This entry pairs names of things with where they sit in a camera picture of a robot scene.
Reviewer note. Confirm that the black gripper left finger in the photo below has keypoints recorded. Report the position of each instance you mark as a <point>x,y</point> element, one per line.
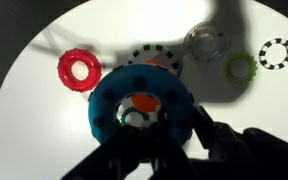
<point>140,156</point>

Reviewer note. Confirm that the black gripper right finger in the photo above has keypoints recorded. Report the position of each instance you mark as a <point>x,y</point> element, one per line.
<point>250,153</point>

